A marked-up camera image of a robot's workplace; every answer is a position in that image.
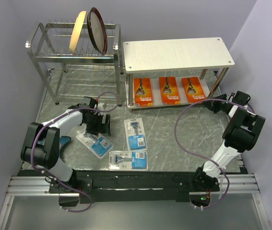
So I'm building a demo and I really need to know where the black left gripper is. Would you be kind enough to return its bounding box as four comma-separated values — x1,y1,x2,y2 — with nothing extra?
84,113,110,136

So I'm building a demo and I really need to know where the orange razor box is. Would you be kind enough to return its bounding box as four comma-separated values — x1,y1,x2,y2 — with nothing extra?
133,78,153,107
181,77,206,104
159,76,180,105

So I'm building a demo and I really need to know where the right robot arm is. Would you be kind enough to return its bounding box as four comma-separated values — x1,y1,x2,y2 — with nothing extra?
192,91,266,191

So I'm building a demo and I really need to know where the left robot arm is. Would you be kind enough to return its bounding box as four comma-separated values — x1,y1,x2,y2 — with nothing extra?
21,97,111,193

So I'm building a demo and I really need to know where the white two-tier shelf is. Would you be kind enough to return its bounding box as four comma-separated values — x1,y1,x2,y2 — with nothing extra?
123,37,235,110

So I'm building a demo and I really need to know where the blue razor blister pack left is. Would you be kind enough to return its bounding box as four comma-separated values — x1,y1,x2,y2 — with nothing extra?
76,129,114,159

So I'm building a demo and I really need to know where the blue razor blister pack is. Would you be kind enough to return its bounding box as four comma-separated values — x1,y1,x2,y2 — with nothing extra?
124,118,147,150
108,151,148,171
76,129,114,159

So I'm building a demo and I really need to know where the blue razor blister pack centre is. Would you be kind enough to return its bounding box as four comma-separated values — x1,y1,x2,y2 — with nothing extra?
124,118,147,150

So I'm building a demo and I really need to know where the blue razor blister pack front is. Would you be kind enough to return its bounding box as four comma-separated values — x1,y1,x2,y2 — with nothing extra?
108,151,148,171

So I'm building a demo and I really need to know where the blue star-shaped dish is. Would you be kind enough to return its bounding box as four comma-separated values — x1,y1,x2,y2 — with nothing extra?
59,136,71,149

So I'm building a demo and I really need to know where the steel dish rack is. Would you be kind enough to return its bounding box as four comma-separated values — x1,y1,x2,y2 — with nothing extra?
25,21,124,105

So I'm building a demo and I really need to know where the dark brown plate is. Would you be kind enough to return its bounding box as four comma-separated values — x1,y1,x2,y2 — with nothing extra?
87,7,107,55

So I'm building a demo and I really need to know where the cream plate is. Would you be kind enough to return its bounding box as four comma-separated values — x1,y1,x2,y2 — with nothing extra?
69,11,86,54

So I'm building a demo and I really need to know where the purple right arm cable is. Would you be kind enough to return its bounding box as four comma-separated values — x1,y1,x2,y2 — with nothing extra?
175,95,255,209

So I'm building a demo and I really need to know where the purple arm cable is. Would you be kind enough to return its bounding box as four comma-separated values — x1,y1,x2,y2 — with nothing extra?
30,92,119,213
175,95,255,209

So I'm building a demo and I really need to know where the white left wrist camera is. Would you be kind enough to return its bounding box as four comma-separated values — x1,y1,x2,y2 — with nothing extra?
97,102,107,110

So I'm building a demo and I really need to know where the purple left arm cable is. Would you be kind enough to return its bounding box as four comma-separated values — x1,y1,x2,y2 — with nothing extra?
30,92,119,213

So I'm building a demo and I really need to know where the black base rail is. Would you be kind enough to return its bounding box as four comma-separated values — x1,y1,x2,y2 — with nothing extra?
47,170,220,207

